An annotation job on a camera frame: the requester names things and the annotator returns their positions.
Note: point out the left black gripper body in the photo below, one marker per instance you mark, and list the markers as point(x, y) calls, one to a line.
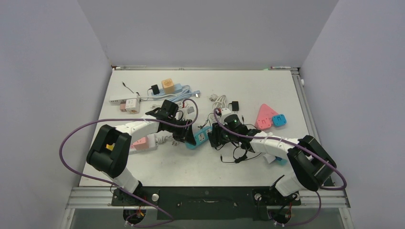
point(178, 133)

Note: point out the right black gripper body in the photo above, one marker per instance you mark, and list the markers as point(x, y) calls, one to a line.
point(227, 137)

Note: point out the teal power strip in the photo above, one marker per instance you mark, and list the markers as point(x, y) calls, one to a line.
point(200, 137)

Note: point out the large black power adapter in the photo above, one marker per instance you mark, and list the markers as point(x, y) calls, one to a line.
point(216, 136)

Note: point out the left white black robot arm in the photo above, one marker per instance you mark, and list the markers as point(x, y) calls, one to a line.
point(110, 149)

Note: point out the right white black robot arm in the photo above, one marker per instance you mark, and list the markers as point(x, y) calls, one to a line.
point(311, 164)

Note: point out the pink cube socket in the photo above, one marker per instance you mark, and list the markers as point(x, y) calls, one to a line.
point(141, 144)

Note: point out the pink triangular socket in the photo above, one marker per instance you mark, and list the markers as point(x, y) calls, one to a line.
point(264, 119)

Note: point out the orange cube socket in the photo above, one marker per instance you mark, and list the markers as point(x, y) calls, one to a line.
point(168, 86)

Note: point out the blue square plug adapter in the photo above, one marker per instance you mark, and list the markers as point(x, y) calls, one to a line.
point(279, 120)

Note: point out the small black charger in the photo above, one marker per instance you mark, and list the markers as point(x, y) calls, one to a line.
point(234, 106)
point(155, 89)

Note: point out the light blue power strip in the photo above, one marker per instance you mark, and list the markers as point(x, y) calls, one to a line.
point(177, 89)

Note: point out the white cube adapter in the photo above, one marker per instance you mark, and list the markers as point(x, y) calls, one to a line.
point(132, 106)

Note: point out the blue white small adapter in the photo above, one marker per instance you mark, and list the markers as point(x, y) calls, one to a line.
point(270, 159)

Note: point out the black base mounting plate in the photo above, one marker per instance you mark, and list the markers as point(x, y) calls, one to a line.
point(218, 203)

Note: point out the white long power strip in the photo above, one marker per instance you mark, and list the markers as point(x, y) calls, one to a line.
point(118, 99)

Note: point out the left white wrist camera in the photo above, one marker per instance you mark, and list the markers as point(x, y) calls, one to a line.
point(186, 112)

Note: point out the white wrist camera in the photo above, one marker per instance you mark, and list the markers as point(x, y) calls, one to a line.
point(186, 112)
point(225, 112)

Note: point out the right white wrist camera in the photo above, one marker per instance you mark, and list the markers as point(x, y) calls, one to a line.
point(225, 112)

